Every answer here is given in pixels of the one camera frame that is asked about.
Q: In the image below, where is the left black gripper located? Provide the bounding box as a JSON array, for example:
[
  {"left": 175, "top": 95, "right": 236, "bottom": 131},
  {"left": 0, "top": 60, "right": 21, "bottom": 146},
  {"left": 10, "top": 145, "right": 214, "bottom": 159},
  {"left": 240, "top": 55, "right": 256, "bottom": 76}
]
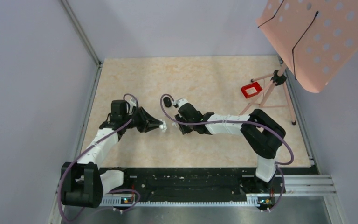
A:
[{"left": 123, "top": 106, "right": 162, "bottom": 133}]

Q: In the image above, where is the black earbud charging case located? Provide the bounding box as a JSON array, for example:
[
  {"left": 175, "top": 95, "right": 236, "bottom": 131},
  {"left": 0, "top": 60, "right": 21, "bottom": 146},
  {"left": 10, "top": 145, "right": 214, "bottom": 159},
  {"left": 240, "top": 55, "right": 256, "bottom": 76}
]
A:
[{"left": 163, "top": 96, "right": 172, "bottom": 108}]

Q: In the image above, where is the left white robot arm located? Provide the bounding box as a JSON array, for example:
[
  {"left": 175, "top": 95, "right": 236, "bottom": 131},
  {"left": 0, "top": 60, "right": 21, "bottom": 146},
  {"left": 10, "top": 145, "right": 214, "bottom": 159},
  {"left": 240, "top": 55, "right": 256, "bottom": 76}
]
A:
[{"left": 60, "top": 98, "right": 167, "bottom": 208}]

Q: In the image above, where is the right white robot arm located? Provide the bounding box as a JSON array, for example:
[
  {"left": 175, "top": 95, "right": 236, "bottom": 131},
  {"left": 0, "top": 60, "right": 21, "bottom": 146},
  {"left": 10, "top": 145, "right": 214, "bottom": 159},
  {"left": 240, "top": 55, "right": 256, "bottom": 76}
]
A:
[{"left": 173, "top": 98, "right": 286, "bottom": 192}]

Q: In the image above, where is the red square box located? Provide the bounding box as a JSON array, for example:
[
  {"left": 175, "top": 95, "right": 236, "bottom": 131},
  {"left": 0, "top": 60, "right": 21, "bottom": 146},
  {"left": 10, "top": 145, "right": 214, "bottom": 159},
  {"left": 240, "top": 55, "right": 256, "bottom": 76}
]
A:
[{"left": 241, "top": 82, "right": 262, "bottom": 99}]

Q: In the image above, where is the pink perforated music stand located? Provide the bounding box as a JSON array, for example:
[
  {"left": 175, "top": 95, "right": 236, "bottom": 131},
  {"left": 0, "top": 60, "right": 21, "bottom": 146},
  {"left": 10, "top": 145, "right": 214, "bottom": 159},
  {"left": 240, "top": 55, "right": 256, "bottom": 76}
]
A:
[{"left": 250, "top": 0, "right": 358, "bottom": 126}]

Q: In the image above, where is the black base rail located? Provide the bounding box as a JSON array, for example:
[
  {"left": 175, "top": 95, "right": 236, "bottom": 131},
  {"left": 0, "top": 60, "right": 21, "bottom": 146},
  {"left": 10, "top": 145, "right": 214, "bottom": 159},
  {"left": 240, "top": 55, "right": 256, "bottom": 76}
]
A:
[{"left": 58, "top": 167, "right": 334, "bottom": 214}]

